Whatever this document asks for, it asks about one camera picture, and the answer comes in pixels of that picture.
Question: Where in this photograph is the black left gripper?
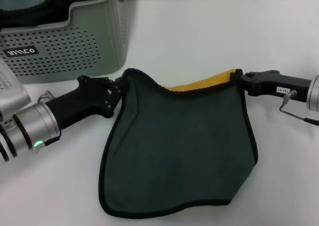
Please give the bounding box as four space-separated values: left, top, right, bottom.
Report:
45 74 126 132

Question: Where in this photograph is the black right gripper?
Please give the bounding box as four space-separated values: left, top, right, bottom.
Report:
229 68 314 103

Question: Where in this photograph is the dark green towel yellow back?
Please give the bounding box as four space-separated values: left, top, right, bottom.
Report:
98 67 259 211

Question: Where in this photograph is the grey perforated plastic storage box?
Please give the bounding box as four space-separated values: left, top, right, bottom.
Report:
0 0 131 85

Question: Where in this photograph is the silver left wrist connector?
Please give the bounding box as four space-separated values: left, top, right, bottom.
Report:
37 91 54 104

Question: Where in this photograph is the grey right gripper cable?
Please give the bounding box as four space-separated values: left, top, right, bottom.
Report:
279 89 319 127

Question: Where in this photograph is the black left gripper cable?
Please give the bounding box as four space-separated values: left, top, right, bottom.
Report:
32 135 62 154

